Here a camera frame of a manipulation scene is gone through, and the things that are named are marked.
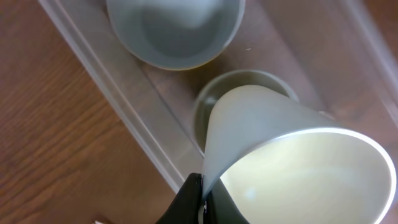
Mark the grey plastic cup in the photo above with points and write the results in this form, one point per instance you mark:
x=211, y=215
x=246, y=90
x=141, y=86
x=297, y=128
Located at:
x=217, y=87

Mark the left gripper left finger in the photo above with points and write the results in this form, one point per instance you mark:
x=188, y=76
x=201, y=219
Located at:
x=184, y=208

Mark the white plastic cup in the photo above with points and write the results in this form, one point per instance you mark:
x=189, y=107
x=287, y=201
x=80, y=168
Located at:
x=277, y=161

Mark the grey plastic bowl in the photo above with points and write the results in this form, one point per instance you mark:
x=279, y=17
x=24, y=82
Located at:
x=175, y=34

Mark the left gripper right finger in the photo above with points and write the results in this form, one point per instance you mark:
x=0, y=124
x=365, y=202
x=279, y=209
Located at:
x=220, y=208

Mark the clear plastic container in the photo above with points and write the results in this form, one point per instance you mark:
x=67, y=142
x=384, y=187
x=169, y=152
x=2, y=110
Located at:
x=330, y=53

